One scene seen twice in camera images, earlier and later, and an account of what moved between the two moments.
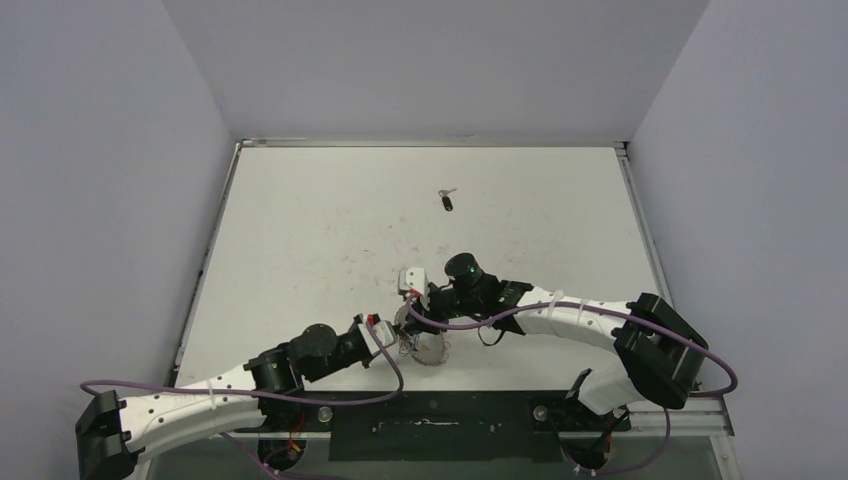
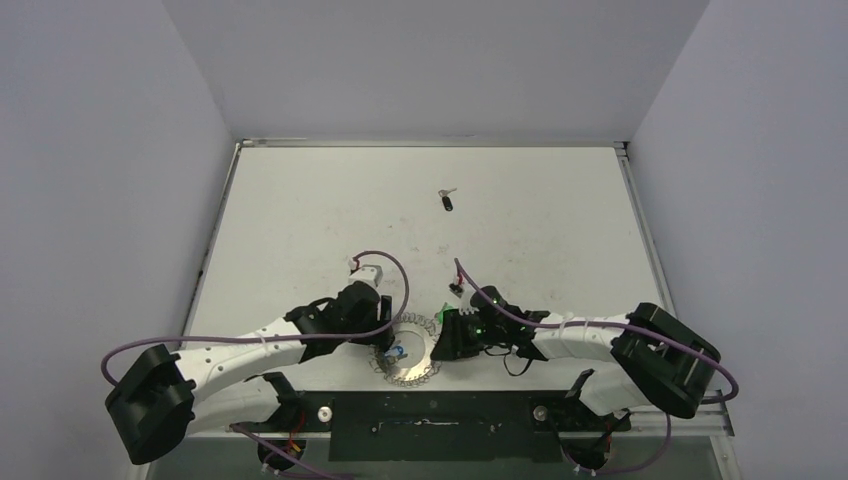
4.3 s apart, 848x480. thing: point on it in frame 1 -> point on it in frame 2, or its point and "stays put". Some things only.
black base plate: [439, 426] stays put
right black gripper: [429, 315] -> [448, 337]
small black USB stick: [446, 199] stays put
